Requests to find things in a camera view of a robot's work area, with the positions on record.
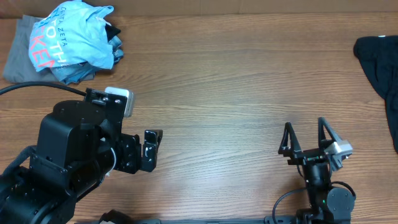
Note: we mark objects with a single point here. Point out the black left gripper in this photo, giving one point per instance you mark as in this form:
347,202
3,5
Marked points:
134,158

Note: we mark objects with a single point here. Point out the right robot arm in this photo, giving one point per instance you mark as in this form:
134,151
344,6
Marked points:
330,201

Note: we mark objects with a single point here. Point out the light blue printed t-shirt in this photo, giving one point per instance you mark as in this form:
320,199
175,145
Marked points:
74,32

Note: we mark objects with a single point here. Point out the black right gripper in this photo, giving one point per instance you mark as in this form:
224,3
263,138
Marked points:
310,156

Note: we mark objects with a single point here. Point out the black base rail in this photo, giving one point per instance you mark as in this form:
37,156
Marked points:
116,217

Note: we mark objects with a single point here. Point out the black garment at right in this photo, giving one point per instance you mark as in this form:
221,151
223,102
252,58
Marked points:
377,56

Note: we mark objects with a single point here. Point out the grey folded garment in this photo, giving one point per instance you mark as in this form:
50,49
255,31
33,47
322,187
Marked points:
19,68

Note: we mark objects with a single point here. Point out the black folded garment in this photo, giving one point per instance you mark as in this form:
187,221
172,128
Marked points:
111,31

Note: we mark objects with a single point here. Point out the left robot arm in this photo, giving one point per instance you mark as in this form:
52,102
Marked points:
80,142

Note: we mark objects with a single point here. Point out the folded blue denim jeans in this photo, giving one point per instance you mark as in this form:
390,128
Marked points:
84,71

